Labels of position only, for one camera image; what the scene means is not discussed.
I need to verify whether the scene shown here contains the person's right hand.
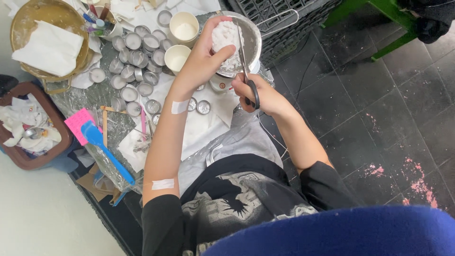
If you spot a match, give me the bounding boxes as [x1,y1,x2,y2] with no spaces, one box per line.
[231,73,289,117]

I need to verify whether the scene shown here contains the person's left hand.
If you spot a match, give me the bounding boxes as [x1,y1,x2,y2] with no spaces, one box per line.
[170,16,237,102]

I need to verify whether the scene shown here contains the black-handled scissors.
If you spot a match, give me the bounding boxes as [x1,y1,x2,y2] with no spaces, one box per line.
[236,18,261,110]

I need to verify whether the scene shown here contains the white wax block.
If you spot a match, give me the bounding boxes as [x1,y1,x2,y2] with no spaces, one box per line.
[211,21,244,72]

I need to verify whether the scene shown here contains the cream paper cup with wax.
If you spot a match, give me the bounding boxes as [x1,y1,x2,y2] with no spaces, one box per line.
[164,44,192,76]
[169,11,200,49]

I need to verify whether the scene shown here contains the small white electric stove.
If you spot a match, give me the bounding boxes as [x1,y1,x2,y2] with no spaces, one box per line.
[209,60,262,94]

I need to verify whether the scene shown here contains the white tape strip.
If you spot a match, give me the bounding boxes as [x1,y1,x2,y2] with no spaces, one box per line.
[151,178,175,191]
[171,100,190,115]

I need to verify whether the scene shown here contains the grey trousers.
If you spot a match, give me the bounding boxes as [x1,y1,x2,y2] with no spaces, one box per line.
[177,113,284,197]

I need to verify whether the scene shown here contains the pile of metal tealight cups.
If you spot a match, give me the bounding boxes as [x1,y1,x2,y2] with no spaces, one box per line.
[88,9,212,126]

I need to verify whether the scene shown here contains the large white paper sheet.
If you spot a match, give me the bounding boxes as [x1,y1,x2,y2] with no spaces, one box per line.
[141,72,241,161]

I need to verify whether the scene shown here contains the black plastic crate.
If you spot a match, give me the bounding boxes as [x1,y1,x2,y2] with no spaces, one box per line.
[227,0,344,67]

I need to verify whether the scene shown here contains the white mug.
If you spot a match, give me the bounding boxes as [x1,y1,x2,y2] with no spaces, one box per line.
[85,5,124,42]

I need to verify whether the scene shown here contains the clear plastic sheet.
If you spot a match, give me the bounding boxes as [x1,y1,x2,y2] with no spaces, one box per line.
[45,11,277,195]

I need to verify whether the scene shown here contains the black printed shirt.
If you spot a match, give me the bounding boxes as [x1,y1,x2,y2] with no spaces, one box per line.
[141,153,360,256]

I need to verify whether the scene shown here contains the small white paper napkin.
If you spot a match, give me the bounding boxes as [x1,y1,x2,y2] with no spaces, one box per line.
[117,127,152,173]

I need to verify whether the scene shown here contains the blue silicone spatula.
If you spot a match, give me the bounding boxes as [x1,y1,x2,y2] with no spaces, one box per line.
[81,120,136,186]

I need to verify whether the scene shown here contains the pink sticky note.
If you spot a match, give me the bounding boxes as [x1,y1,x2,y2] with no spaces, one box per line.
[64,108,103,146]

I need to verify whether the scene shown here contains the folded white tissue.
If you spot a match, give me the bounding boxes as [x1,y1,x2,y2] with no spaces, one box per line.
[11,20,85,77]

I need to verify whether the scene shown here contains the blue fleece garment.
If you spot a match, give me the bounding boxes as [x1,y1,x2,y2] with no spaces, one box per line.
[200,205,455,256]

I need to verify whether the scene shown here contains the brown cardboard pieces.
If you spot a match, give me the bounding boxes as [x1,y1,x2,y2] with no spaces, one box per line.
[76,163,122,207]

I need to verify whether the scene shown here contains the round golden metal tray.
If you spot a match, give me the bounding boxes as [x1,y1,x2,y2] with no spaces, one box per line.
[9,0,95,83]

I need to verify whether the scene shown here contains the brown waste bin with tissues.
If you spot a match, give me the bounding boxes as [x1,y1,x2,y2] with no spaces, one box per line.
[0,81,75,171]

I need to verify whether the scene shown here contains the black bag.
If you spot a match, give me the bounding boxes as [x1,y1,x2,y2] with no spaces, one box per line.
[397,0,455,45]

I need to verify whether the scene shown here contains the white cable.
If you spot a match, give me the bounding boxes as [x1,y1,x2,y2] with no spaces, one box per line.
[257,113,289,159]

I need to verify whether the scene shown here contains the metal pot with wire handle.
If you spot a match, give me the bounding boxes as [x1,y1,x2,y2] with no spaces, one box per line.
[213,9,300,78]

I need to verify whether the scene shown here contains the green metal frame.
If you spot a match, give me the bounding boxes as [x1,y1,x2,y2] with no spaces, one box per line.
[321,0,421,62]

